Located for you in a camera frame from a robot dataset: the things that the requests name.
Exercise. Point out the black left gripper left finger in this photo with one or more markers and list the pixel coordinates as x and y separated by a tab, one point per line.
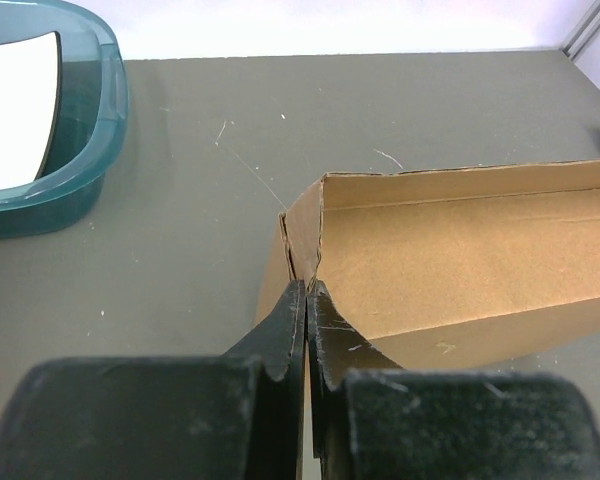
238	415

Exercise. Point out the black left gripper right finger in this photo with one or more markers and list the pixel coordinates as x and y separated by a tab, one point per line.
373	419

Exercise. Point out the brown cardboard box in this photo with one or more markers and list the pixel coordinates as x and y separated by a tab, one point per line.
450	268

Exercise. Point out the teal plastic tub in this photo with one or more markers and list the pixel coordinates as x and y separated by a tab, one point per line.
92	122

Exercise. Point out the white paper sheet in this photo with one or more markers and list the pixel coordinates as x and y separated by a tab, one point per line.
30	92

